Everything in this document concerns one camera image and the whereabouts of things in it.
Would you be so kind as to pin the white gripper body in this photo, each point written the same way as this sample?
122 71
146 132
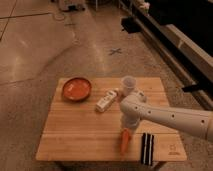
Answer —
131 123

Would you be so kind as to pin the orange pepper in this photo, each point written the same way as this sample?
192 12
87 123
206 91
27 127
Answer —
125 138

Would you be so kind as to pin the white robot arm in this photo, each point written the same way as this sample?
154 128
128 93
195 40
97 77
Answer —
194 122

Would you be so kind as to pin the white bottle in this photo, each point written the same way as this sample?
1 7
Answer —
107 100

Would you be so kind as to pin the translucent plastic cup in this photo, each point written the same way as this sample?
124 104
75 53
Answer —
128 85

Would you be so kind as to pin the wooden folding table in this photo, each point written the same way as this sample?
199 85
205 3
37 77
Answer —
76 132

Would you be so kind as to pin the orange bowl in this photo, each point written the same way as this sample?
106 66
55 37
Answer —
76 89

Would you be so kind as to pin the black box on floor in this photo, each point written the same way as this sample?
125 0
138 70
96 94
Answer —
130 25

